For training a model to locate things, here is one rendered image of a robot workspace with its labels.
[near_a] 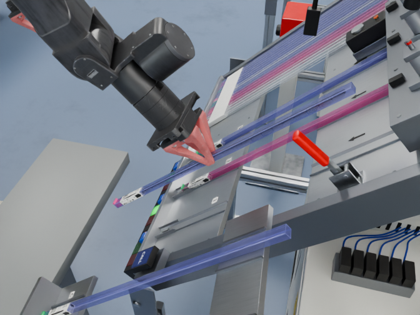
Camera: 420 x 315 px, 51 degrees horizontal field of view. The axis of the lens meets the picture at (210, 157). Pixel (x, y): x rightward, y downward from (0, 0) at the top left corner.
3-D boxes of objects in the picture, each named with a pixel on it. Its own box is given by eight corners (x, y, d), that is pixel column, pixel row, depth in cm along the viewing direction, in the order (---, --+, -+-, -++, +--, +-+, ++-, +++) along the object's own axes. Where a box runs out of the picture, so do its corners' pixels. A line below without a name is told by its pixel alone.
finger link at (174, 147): (235, 137, 71) (197, 95, 68) (224, 166, 66) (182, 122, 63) (205, 152, 75) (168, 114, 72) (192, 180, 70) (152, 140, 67)
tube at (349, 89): (117, 208, 85) (113, 204, 85) (120, 203, 86) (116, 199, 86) (355, 94, 54) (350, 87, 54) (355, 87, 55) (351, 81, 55)
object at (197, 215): (154, 274, 85) (142, 264, 83) (231, 85, 131) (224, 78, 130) (224, 250, 73) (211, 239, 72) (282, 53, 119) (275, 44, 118)
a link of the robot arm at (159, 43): (77, 27, 62) (67, 68, 57) (129, -25, 56) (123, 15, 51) (142, 74, 69) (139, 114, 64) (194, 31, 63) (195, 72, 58)
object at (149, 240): (159, 282, 86) (132, 262, 84) (234, 94, 132) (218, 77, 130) (163, 281, 86) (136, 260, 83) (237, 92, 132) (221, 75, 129)
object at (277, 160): (245, 184, 198) (258, 22, 144) (255, 149, 214) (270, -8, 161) (298, 194, 193) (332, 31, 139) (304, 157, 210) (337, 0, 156)
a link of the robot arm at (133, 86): (111, 63, 66) (96, 81, 62) (141, 37, 62) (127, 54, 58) (143, 96, 69) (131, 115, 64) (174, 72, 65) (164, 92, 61)
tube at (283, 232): (45, 322, 76) (39, 319, 75) (49, 315, 77) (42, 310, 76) (290, 239, 48) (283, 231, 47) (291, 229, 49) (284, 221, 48)
